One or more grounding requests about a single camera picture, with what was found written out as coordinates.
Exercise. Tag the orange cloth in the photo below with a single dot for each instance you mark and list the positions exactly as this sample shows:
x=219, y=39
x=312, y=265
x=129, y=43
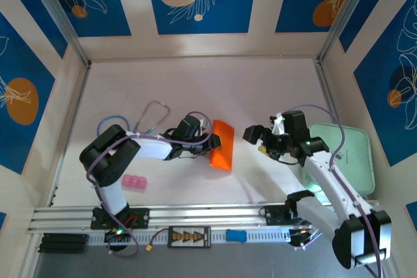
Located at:
x=224, y=147

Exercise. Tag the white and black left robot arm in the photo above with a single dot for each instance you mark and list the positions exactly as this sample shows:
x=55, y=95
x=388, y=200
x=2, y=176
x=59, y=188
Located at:
x=150, y=149

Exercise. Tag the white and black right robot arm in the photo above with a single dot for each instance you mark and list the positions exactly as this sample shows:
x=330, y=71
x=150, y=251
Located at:
x=325, y=174

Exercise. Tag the mint green tray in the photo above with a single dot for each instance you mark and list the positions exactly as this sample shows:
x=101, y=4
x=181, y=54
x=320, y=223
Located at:
x=352, y=147

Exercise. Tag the pink pill box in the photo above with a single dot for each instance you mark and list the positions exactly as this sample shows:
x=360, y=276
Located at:
x=133, y=181

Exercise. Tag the blue stethoscope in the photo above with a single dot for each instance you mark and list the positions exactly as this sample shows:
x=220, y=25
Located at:
x=114, y=116

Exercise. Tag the black power distribution board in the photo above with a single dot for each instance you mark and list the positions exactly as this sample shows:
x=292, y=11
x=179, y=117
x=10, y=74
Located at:
x=189, y=236

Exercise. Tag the blue bone-shaped clip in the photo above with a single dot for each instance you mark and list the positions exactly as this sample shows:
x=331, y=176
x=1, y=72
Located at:
x=236, y=235

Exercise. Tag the black rectangular block stack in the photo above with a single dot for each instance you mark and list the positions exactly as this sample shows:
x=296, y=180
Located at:
x=63, y=243

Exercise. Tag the aluminium mounting rail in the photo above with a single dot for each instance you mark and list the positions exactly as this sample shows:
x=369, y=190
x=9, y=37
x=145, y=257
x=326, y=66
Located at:
x=208, y=214

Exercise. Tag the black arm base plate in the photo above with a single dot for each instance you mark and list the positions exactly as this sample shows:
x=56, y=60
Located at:
x=140, y=217
x=273, y=216

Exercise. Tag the aluminium frame post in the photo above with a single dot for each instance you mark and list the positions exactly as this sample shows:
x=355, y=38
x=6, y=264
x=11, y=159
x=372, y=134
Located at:
x=62, y=17
x=344, y=14

